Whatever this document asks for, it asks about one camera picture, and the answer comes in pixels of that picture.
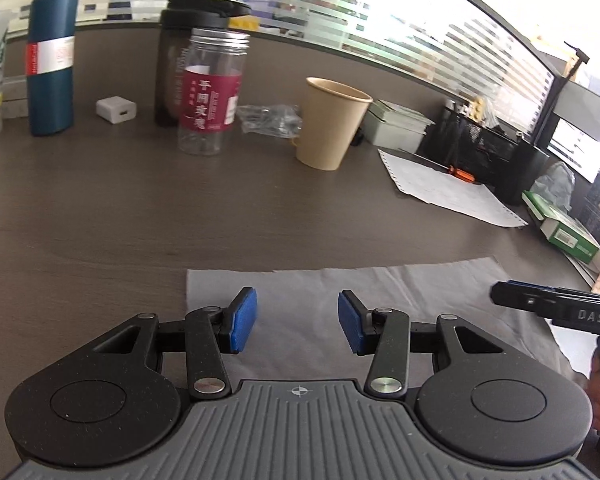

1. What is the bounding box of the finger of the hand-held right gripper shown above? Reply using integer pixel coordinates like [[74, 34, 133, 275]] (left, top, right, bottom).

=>
[[490, 280, 567, 319]]

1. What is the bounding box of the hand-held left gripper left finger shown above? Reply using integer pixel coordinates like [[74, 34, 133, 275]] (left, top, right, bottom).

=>
[[94, 286, 258, 402]]

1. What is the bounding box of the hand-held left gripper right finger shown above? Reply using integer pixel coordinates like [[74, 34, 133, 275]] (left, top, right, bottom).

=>
[[338, 290, 507, 401]]

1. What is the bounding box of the grey towel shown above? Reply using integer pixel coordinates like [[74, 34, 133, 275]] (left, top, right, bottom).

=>
[[186, 256, 590, 397]]

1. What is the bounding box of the green and white box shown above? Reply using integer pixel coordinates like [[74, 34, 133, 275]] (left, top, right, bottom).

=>
[[522, 191, 600, 264]]

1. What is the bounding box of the grey crumpled plastic bag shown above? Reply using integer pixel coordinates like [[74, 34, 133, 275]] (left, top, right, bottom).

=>
[[530, 161, 577, 210]]

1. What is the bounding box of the white perforated paper sheet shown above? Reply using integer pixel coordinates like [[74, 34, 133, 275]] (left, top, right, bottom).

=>
[[378, 148, 529, 228]]

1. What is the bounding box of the black mesh desk organiser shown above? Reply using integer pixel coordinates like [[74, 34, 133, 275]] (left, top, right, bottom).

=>
[[418, 99, 565, 206]]

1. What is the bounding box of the computer monitor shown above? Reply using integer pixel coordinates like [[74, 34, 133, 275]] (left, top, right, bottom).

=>
[[545, 76, 600, 183]]

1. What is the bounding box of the brown paper cup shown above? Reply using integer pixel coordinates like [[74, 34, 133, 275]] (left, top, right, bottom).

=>
[[294, 77, 374, 171]]

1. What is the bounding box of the clear plastic bag of screws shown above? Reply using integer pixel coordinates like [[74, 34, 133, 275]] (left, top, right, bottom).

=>
[[236, 104, 303, 138]]

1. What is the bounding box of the pale green box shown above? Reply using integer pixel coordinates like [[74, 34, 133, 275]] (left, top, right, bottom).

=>
[[361, 100, 436, 147]]

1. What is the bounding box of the clear jar red label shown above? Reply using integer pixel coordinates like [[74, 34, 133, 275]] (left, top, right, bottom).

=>
[[177, 27, 251, 156]]

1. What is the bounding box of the white charger plug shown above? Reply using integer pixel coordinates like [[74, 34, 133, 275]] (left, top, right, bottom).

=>
[[96, 96, 137, 125]]

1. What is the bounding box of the dark shaker bottle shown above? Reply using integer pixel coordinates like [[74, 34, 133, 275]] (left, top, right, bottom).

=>
[[153, 0, 253, 128]]

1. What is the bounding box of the grey small box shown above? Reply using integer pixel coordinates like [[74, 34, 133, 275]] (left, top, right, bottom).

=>
[[0, 75, 31, 119]]

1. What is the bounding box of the blue thermos bottle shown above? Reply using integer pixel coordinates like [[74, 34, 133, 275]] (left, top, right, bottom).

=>
[[27, 0, 102, 137]]

